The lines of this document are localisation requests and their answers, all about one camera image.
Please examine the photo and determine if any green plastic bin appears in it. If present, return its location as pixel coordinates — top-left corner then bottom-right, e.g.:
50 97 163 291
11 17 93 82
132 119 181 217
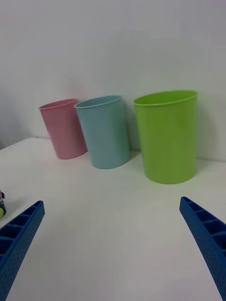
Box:
133 89 198 185

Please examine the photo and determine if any pink plastic bin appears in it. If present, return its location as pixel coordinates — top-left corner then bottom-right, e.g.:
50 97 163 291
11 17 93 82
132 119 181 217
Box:
38 98 88 160

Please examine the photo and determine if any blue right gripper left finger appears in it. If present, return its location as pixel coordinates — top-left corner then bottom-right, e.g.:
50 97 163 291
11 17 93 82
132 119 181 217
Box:
0 200 46 301

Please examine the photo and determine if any pale blue plastic bin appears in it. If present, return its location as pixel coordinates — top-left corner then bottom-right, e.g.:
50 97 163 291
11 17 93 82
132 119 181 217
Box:
74 95 130 170

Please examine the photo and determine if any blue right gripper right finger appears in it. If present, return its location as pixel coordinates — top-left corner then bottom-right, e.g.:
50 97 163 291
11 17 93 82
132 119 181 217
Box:
179 196 226 301

